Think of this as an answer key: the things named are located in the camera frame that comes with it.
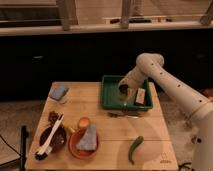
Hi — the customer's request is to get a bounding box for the small orange cup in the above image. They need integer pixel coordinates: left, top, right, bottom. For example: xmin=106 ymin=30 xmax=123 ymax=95
xmin=78 ymin=117 xmax=91 ymax=129

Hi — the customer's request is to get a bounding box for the grey folded cloth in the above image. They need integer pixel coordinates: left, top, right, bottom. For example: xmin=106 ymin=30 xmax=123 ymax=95
xmin=76 ymin=124 xmax=97 ymax=151

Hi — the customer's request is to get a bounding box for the blue sponge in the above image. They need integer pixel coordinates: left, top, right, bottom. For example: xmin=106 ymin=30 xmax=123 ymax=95
xmin=49 ymin=85 xmax=69 ymax=101

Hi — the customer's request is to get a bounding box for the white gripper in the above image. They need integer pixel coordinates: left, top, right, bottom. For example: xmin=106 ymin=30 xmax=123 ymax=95
xmin=118 ymin=75 xmax=140 ymax=90

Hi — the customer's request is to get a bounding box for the green plastic tray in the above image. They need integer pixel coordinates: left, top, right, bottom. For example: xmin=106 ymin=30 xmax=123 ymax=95
xmin=100 ymin=75 xmax=153 ymax=111

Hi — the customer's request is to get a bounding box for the black chair frame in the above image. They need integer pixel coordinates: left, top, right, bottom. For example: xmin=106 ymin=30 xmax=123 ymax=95
xmin=19 ymin=125 xmax=29 ymax=171

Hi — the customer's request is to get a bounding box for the orange plate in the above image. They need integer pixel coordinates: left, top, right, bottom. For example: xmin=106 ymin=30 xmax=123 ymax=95
xmin=68 ymin=129 xmax=99 ymax=160

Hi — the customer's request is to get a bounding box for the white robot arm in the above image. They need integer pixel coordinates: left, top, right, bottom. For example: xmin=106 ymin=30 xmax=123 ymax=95
xmin=118 ymin=53 xmax=213 ymax=171

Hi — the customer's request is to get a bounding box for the dark brown bowl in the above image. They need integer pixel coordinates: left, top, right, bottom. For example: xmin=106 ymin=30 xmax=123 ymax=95
xmin=39 ymin=127 xmax=67 ymax=153

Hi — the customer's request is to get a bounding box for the dark green cup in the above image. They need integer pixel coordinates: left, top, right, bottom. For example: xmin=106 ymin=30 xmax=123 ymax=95
xmin=119 ymin=84 xmax=129 ymax=99

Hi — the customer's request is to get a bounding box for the green chili pepper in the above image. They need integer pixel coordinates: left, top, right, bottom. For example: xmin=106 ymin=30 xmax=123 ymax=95
xmin=128 ymin=136 xmax=144 ymax=165

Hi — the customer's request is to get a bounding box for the tan block in tray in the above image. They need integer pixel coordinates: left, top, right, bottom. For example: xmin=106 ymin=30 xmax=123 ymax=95
xmin=135 ymin=88 xmax=145 ymax=104

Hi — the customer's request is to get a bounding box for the brown dried item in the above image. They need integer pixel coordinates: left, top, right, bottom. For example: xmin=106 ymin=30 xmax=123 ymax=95
xmin=48 ymin=111 xmax=59 ymax=125

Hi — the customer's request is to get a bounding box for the dark utensil on table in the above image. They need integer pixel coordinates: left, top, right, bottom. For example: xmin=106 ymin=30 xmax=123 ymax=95
xmin=108 ymin=112 xmax=139 ymax=118

